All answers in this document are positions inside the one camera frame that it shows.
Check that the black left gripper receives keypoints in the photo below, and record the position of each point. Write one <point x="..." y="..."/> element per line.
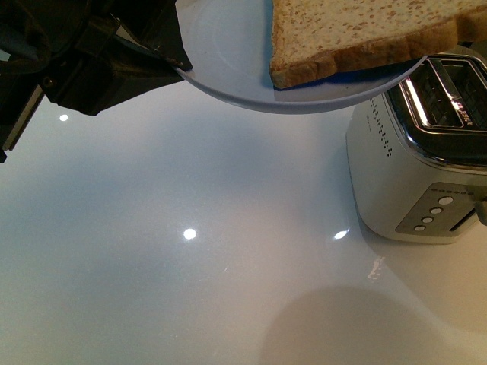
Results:
<point x="69" y="52"/>

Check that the round white plate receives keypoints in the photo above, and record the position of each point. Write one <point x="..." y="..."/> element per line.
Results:
<point x="229" y="46"/>

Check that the slice of brown bread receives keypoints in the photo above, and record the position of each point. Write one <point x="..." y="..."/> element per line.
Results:
<point x="312" y="40"/>

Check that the white two-slot toaster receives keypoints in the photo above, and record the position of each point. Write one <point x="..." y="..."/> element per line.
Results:
<point x="417" y="153"/>

